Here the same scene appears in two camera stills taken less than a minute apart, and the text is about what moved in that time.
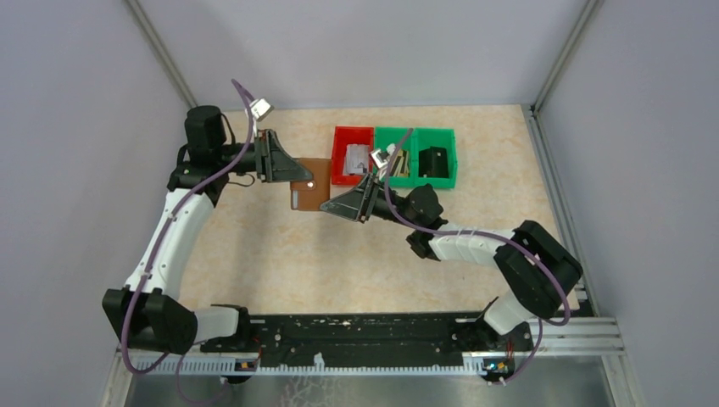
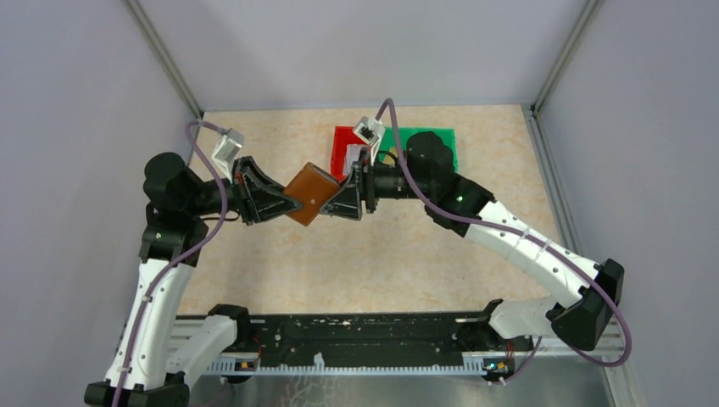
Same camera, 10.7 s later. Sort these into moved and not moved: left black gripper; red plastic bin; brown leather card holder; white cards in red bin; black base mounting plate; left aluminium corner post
Moved: brown leather card holder; left black gripper
Not moved: white cards in red bin; black base mounting plate; red plastic bin; left aluminium corner post
